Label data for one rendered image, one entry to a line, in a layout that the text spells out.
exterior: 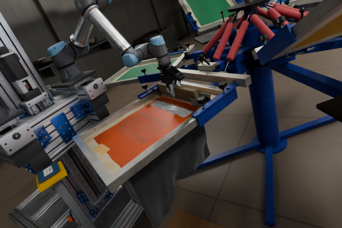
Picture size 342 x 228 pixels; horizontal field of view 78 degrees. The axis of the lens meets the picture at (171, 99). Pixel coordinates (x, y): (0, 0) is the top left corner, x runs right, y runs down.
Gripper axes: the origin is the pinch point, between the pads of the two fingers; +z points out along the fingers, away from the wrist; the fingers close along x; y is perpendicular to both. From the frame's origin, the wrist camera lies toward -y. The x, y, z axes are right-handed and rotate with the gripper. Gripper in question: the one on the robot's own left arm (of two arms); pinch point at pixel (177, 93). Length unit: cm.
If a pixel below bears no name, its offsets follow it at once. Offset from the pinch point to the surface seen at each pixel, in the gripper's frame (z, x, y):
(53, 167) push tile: 3, 75, 12
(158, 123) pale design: 5.3, 22.4, -6.9
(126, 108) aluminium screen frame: 2.2, 24.5, 25.8
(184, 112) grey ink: 4.7, 8.7, -14.9
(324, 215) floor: 102, -38, -62
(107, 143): 5.1, 48.5, 5.1
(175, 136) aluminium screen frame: 2.8, 26.5, -28.8
